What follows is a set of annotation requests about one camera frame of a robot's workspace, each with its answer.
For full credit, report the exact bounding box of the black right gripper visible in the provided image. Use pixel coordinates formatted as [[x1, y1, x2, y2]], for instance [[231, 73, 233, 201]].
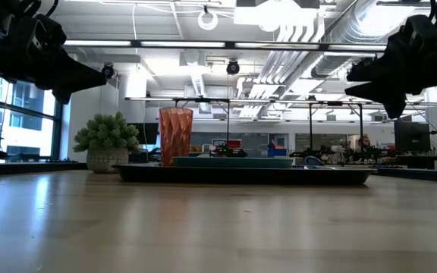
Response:
[[344, 16, 437, 120]]

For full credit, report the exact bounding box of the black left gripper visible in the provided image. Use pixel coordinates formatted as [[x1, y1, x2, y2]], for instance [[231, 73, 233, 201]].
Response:
[[0, 14, 108, 105]]

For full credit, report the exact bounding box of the red faceted plastic cup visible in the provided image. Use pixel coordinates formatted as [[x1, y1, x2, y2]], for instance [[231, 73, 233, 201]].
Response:
[[158, 107, 194, 168]]

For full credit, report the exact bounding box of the teal round plate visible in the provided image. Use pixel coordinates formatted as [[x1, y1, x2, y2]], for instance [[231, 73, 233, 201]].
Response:
[[171, 156, 296, 170]]

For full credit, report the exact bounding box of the black serving tray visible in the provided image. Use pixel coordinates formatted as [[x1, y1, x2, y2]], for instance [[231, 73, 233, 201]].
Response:
[[112, 163, 378, 187]]

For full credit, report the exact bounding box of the large glass window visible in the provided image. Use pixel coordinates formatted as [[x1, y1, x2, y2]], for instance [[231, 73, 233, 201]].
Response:
[[0, 72, 66, 163]]

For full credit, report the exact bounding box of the green artificial plant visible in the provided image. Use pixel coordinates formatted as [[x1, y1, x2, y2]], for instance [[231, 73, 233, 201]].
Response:
[[72, 111, 143, 155]]

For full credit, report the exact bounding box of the black computer monitor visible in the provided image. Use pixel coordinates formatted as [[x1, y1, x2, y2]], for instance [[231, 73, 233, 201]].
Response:
[[394, 121, 432, 153], [127, 122, 162, 164]]

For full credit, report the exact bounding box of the grey woven plant pot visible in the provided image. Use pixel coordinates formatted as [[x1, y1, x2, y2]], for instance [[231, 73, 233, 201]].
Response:
[[86, 146, 130, 175]]

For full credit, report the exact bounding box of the dark neighbouring table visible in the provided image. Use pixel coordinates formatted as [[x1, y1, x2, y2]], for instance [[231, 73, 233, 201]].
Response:
[[372, 165, 437, 184]]

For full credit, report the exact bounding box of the black metal frame stand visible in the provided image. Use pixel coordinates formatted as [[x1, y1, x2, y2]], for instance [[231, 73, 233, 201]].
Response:
[[308, 100, 364, 162], [172, 97, 231, 152]]

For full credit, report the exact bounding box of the silver ventilation duct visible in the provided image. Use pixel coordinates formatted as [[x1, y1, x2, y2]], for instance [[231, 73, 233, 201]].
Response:
[[311, 0, 419, 79]]

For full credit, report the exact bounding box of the white ring lamp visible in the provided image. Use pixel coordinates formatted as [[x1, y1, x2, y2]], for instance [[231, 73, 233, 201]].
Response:
[[197, 5, 220, 32]]

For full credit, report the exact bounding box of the black overhead light rail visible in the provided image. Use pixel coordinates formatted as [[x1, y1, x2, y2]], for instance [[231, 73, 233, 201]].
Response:
[[62, 39, 389, 52]]

